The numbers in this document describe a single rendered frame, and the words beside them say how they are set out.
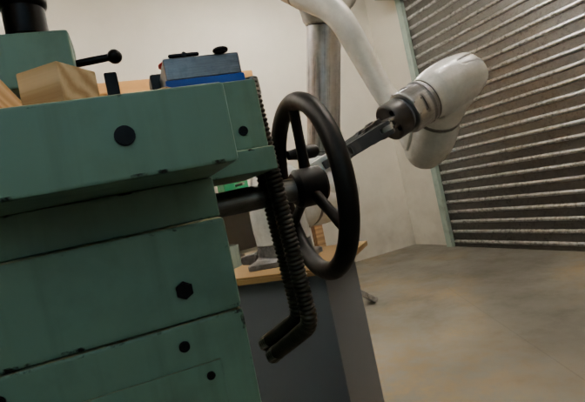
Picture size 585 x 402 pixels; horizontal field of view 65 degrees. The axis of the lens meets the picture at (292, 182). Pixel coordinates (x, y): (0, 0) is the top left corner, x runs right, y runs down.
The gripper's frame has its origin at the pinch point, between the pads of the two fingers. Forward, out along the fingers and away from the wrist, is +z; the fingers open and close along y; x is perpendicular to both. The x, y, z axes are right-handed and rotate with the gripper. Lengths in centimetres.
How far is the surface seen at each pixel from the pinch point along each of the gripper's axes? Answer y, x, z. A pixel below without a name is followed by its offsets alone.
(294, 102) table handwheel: 16.3, -11.6, 5.2
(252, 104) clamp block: 21.6, -13.6, 12.6
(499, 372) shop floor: -64, 106, -46
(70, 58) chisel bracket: 14.7, -30.3, 28.0
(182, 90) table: 45, -15, 24
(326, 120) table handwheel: 23.3, -7.1, 5.6
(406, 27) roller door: -279, -36, -256
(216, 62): 20.4, -20.6, 13.5
